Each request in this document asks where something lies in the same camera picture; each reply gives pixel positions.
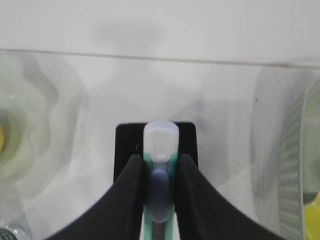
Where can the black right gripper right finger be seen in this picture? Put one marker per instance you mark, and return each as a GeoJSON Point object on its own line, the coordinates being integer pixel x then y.
{"type": "Point", "coordinates": [204, 214]}

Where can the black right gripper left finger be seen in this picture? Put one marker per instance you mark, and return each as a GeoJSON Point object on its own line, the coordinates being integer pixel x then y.
{"type": "Point", "coordinates": [118, 214]}

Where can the mint green utility knife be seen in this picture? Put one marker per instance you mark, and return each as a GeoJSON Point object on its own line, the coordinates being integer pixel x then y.
{"type": "Point", "coordinates": [159, 208]}

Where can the clear water bottle green label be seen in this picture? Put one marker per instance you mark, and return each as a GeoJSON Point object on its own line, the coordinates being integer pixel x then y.
{"type": "Point", "coordinates": [15, 229]}

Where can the yellow waste paper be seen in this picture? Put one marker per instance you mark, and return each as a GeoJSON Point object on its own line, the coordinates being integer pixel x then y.
{"type": "Point", "coordinates": [311, 211]}

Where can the black square pen holder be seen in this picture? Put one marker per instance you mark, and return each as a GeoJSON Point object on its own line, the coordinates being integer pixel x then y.
{"type": "Point", "coordinates": [158, 141]}

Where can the green woven plastic basket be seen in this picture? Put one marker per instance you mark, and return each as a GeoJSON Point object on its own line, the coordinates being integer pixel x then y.
{"type": "Point", "coordinates": [285, 149]}

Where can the pale green wavy glass plate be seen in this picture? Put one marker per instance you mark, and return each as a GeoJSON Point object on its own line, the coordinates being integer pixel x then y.
{"type": "Point", "coordinates": [43, 115]}

